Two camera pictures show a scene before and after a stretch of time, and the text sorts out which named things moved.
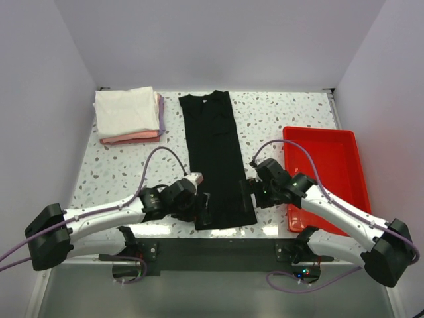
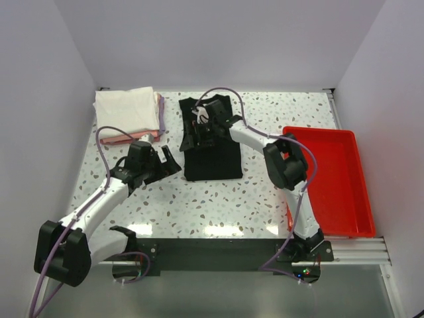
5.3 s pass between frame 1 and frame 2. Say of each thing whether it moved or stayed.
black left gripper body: moved
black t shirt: moved
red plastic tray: stayed
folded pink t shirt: stayed
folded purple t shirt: stayed
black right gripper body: moved
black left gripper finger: moved
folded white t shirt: stayed
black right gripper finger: moved
